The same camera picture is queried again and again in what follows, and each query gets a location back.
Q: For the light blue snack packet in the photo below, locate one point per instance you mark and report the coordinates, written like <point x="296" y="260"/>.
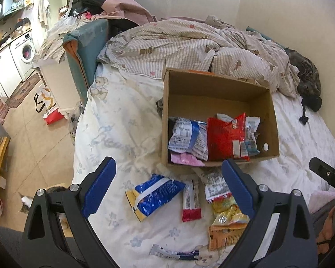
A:
<point x="252" y="134"/>

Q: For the tabby cat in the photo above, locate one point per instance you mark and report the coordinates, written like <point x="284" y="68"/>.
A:
<point x="25" y="201"/>

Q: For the orange snack packet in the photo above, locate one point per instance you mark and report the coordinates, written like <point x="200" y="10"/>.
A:
<point x="226" y="236"/>

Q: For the golden yellow snack packet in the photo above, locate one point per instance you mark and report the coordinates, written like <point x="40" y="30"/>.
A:
<point x="226" y="209"/>

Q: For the person's grey trouser leg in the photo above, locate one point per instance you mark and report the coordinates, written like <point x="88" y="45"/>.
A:
<point x="5" y="245"/>

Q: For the white and blue snack packet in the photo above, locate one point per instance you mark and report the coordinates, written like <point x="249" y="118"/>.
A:
<point x="184" y="136"/>

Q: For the red and white snack stick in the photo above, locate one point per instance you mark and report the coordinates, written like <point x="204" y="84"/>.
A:
<point x="191" y="201"/>

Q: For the person's right hand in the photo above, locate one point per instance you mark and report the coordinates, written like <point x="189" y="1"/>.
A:
<point x="328" y="229"/>

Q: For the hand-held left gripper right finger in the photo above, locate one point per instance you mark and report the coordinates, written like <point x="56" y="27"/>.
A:
<point x="238" y="187"/>

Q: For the brown floor rug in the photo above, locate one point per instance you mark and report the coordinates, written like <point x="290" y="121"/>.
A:
<point x="22" y="92"/>

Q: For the red bag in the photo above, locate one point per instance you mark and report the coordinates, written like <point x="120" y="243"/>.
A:
<point x="54" y="116"/>

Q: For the camouflage garment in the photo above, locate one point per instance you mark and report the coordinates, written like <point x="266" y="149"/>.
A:
<point x="307" y="72"/>

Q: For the checked bear print duvet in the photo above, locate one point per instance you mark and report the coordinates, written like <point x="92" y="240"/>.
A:
<point x="184" y="44"/>

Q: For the teal pillow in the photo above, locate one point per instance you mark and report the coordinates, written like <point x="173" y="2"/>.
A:
<point x="261" y="35"/>

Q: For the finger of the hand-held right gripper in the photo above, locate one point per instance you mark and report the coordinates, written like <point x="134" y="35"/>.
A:
<point x="328" y="174"/>

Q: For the pink drink pouch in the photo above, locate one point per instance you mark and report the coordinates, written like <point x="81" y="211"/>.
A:
<point x="184" y="159"/>

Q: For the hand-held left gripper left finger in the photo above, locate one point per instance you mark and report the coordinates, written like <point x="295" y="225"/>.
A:
<point x="97" y="187"/>

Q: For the white washing machine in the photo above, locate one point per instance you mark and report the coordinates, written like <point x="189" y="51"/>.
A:
<point x="23" y="53"/>

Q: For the white hanging towel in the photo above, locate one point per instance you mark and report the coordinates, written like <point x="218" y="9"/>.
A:
<point x="43" y="9"/>

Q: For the white and yellow shopping bag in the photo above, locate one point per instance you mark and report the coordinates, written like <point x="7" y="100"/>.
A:
<point x="46" y="99"/>

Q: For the patterned beige cloth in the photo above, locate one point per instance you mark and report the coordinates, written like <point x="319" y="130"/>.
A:
<point x="53" y="44"/>

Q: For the yellow hanging bag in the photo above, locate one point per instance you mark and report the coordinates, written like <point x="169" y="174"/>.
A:
<point x="29" y="0"/>

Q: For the white kitchen cabinet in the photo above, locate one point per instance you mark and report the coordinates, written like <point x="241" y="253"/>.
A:
<point x="2" y="72"/>

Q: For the dark blue snack packet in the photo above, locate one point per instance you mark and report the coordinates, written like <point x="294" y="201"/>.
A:
<point x="156" y="195"/>

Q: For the green padded headboard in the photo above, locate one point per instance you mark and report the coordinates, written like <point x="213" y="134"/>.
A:
<point x="83" y="50"/>

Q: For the brown cardboard box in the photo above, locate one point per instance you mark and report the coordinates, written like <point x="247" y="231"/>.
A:
<point x="212" y="97"/>

